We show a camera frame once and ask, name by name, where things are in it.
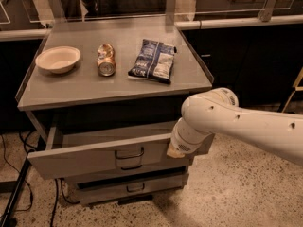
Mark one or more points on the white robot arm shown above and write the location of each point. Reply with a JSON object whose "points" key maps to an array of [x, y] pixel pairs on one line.
{"points": [[218, 111]]}

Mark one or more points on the clear acrylic barrier panel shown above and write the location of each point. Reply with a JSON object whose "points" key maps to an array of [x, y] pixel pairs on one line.
{"points": [[26, 14]]}

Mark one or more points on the blue white chip bag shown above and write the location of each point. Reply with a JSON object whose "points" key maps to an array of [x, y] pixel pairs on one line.
{"points": [[154, 61]]}

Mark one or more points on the grey top drawer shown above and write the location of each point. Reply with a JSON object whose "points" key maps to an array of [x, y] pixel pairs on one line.
{"points": [[94, 152]]}

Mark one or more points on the white horizontal rail pipe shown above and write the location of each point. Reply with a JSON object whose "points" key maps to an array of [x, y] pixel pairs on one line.
{"points": [[157, 24]]}

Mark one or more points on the grey cabinet with counter top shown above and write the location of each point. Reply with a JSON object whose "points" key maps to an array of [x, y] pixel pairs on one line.
{"points": [[84, 86]]}

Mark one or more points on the crushed gold soda can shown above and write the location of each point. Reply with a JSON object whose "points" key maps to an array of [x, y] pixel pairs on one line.
{"points": [[106, 60]]}

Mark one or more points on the grey bottom drawer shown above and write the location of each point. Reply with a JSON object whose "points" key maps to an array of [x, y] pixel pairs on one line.
{"points": [[130, 186]]}

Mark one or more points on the black tripod stand leg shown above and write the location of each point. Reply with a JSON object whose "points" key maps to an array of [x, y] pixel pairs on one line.
{"points": [[16, 189]]}

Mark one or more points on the white paper bowl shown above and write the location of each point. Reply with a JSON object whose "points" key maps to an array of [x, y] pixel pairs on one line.
{"points": [[58, 60]]}

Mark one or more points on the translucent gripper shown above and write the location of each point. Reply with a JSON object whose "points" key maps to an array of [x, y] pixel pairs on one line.
{"points": [[180, 141]]}

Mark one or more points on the grey drawer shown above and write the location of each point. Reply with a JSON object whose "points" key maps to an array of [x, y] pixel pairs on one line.
{"points": [[94, 152], [130, 186]]}

